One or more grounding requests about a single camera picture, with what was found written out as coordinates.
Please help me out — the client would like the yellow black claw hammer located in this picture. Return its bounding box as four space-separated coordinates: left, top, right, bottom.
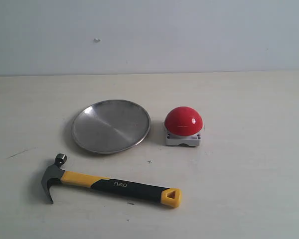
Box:
41 153 182 208

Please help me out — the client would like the red dome push button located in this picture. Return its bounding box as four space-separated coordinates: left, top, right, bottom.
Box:
164 107 204 147

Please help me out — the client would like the round stainless steel plate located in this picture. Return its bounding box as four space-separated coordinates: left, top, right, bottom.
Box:
71 99 151 154

